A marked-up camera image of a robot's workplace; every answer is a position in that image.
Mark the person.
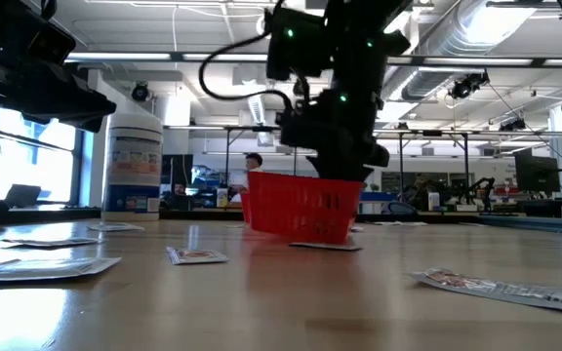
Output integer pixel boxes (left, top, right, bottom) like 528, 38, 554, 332
229, 152, 265, 204

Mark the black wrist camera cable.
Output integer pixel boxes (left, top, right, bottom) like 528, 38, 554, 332
198, 0, 296, 111

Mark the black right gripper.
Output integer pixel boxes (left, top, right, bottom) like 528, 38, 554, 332
276, 53, 390, 182

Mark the black ceiling spotlight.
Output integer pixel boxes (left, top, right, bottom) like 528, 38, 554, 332
449, 70, 491, 101
131, 81, 151, 102
499, 118, 527, 133

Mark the white wipes canister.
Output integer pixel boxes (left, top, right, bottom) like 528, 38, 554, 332
100, 112, 165, 223

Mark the dark laptop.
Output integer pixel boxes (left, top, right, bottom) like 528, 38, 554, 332
3, 183, 43, 209

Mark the black computer monitor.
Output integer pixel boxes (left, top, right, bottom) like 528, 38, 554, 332
513, 148, 562, 195

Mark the white packet red print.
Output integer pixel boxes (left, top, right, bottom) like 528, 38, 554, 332
165, 246, 230, 267
407, 266, 562, 316

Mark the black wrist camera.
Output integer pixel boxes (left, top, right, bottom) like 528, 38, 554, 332
26, 19, 77, 67
264, 5, 334, 83

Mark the silver ventilation duct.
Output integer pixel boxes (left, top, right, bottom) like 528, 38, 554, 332
381, 0, 539, 101

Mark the black metal stand frame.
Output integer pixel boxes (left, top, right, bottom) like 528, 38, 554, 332
223, 125, 282, 189
397, 129, 470, 202

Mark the red plastic slotted basket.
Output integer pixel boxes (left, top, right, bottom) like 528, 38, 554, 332
247, 170, 366, 246
239, 192, 253, 224

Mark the blue bin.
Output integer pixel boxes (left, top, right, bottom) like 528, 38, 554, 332
361, 190, 400, 203

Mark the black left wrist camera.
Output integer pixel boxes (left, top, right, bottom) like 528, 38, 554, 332
26, 19, 77, 67

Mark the black aluminium table frame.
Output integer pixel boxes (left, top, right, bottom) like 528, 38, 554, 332
0, 207, 562, 239

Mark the black bar with light strips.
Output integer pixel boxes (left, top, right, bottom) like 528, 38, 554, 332
63, 51, 562, 68

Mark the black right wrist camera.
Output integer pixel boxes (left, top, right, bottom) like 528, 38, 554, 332
264, 5, 334, 83

